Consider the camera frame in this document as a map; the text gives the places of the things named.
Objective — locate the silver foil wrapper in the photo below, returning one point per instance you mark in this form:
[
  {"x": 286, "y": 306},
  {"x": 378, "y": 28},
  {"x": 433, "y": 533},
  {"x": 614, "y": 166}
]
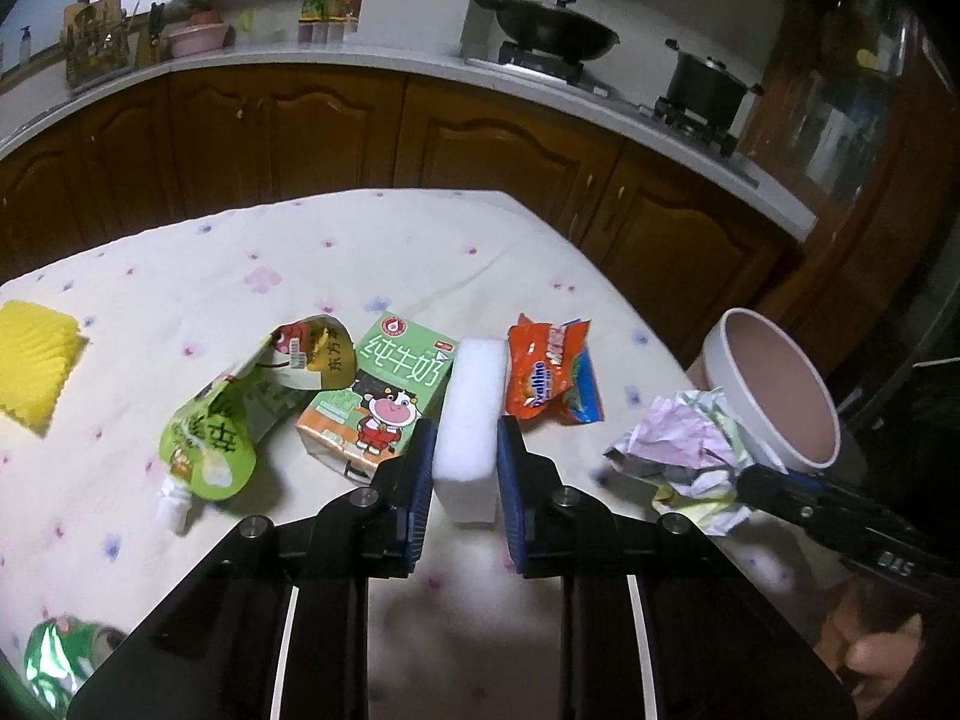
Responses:
[{"x": 689, "y": 448}]

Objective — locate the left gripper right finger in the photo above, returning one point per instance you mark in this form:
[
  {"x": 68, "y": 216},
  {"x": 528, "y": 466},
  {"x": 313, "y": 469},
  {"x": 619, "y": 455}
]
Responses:
[{"x": 553, "y": 529}]

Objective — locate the yellow foam fruit net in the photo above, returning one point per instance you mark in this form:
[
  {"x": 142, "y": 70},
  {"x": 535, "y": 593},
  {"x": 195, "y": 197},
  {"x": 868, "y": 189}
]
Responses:
[{"x": 39, "y": 348}]

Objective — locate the crushed green drink can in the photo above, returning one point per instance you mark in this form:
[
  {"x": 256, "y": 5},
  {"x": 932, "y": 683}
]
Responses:
[{"x": 61, "y": 654}]

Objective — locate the green spout pouch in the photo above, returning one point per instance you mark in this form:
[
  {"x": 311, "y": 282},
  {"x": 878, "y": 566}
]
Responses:
[{"x": 209, "y": 446}]

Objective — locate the black wok with lid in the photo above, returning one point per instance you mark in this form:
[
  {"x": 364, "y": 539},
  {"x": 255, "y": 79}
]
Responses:
[{"x": 555, "y": 29}]

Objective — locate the black stock pot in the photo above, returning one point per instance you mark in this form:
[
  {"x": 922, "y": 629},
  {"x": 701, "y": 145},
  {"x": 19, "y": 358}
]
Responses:
[{"x": 703, "y": 86}]

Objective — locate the wooden utensil rack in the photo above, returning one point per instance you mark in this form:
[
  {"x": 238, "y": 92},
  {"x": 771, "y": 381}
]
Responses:
[{"x": 95, "y": 42}]

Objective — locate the orange Ovaltine snack packet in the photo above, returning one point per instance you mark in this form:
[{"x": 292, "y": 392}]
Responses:
[{"x": 550, "y": 371}]

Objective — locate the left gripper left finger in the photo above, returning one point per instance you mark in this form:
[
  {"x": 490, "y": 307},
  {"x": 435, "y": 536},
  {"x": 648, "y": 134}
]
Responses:
[{"x": 375, "y": 530}]

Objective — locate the green milk carton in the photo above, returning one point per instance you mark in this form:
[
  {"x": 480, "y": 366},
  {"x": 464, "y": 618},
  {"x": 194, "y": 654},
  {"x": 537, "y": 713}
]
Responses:
[{"x": 401, "y": 374}]

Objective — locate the green cap oil bottle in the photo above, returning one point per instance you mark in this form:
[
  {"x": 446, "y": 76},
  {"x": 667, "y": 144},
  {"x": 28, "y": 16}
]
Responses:
[{"x": 311, "y": 22}]

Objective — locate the pink basin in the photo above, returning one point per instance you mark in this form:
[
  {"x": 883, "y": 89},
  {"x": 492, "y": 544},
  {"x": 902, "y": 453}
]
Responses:
[{"x": 196, "y": 39}]

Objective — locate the white sponge block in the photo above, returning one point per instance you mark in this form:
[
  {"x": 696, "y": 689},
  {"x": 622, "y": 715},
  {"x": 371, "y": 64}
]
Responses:
[{"x": 464, "y": 462}]

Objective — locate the clear soap dispenser bottle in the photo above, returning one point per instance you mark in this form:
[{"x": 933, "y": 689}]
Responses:
[{"x": 25, "y": 50}]

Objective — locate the person's right hand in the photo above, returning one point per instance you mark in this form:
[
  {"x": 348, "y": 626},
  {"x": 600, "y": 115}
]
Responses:
[{"x": 878, "y": 660}]

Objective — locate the pink white trash bin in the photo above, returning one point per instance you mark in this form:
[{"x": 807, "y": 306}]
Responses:
[{"x": 773, "y": 388}]

